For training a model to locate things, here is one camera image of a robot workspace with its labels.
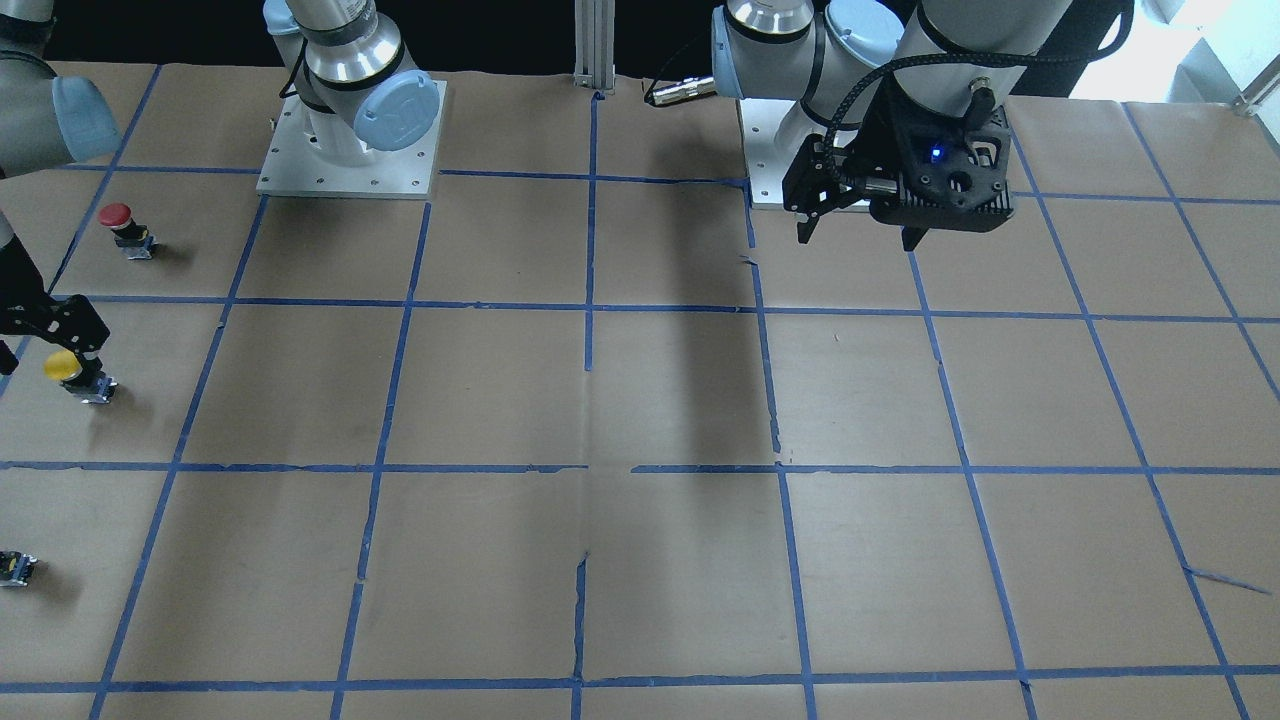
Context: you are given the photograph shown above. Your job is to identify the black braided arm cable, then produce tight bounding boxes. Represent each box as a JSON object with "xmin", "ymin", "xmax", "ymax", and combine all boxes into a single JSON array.
[{"xmin": 824, "ymin": 0, "xmax": 1132, "ymax": 151}]

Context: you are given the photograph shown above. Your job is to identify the yellow push button switch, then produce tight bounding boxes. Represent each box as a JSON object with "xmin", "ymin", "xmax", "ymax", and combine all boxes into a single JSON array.
[{"xmin": 42, "ymin": 348, "xmax": 118, "ymax": 405}]

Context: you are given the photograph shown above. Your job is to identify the red push button switch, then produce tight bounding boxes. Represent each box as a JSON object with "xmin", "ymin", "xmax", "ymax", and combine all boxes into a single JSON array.
[{"xmin": 96, "ymin": 202, "xmax": 156, "ymax": 261}]

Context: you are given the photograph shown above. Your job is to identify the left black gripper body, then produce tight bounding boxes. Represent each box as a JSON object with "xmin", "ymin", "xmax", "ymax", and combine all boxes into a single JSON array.
[{"xmin": 782, "ymin": 78, "xmax": 936, "ymax": 217}]

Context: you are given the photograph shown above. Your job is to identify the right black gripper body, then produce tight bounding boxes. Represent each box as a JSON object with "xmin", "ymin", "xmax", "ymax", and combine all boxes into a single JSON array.
[{"xmin": 1, "ymin": 238, "xmax": 110, "ymax": 354}]

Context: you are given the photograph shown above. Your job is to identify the silver metal cable connector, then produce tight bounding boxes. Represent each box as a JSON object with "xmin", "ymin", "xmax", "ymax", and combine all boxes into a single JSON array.
[{"xmin": 643, "ymin": 76, "xmax": 717, "ymax": 108}]

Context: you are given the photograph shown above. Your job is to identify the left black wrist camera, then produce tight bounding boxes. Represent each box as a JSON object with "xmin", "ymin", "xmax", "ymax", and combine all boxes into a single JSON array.
[{"xmin": 870, "ymin": 106, "xmax": 1016, "ymax": 233}]

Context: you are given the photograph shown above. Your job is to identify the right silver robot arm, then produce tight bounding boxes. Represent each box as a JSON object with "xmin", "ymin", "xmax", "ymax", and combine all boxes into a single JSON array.
[{"xmin": 1, "ymin": 1, "xmax": 445, "ymax": 395}]

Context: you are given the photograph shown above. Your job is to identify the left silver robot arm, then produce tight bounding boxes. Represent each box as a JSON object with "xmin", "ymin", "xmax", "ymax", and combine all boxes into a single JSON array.
[{"xmin": 710, "ymin": 1, "xmax": 1137, "ymax": 252}]

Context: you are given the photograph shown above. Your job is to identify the aluminium extrusion post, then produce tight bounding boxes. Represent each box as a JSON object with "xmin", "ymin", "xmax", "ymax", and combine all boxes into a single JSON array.
[{"xmin": 573, "ymin": 0, "xmax": 616, "ymax": 94}]

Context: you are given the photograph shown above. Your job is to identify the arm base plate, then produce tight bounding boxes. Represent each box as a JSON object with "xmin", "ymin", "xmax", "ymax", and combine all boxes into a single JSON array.
[
  {"xmin": 256, "ymin": 97, "xmax": 444, "ymax": 201},
  {"xmin": 741, "ymin": 97, "xmax": 881, "ymax": 211}
]

